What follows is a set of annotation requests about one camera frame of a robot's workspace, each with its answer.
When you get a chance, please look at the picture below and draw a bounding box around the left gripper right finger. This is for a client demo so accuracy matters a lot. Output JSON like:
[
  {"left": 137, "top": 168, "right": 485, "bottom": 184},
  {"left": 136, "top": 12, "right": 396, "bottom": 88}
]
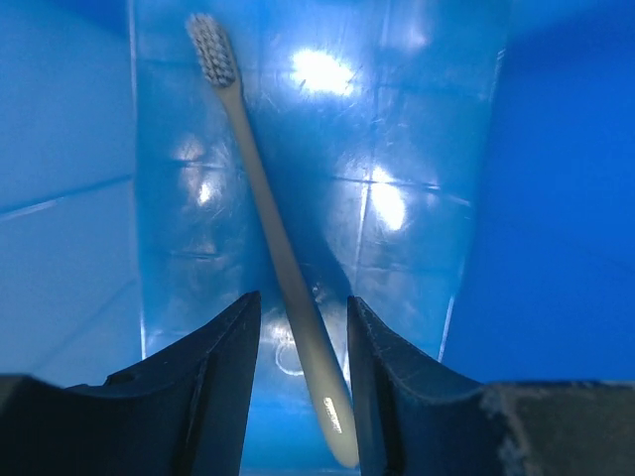
[{"left": 347, "top": 297, "right": 634, "bottom": 475}]

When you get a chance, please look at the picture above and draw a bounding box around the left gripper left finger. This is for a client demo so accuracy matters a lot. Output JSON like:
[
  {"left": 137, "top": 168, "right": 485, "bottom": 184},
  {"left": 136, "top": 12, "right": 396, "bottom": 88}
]
[{"left": 1, "top": 292, "right": 261, "bottom": 475}]

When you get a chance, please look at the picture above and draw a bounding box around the grey toothbrush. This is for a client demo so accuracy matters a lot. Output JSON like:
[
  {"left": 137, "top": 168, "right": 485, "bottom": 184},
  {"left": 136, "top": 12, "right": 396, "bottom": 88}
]
[{"left": 186, "top": 13, "right": 360, "bottom": 468}]

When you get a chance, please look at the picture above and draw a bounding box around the light blue compartment bin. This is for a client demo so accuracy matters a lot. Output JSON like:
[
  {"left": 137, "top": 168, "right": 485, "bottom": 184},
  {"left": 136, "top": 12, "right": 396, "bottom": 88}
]
[{"left": 1, "top": 1, "right": 634, "bottom": 475}]

